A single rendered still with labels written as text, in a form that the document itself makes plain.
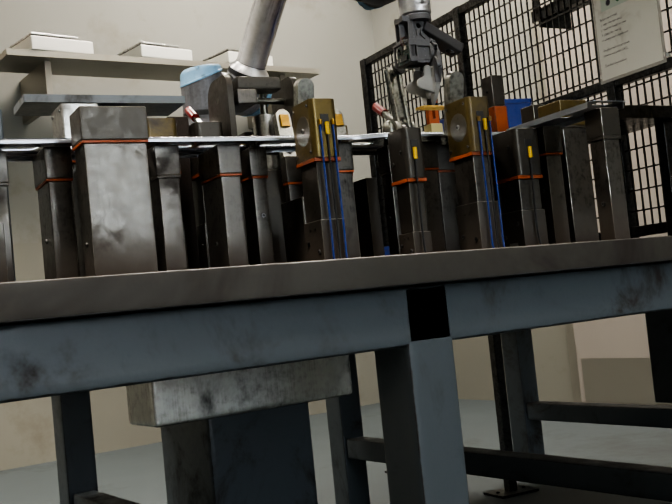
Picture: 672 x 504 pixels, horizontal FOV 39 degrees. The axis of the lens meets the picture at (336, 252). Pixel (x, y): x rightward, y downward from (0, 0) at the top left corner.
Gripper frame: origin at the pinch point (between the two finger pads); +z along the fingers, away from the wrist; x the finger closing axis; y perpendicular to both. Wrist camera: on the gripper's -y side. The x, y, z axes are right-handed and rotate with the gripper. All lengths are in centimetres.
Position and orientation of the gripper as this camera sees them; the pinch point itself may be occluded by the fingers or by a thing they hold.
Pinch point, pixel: (432, 101)
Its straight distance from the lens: 228.7
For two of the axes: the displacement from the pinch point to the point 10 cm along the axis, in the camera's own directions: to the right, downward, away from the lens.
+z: 1.0, 9.9, -0.5
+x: 4.6, -0.9, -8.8
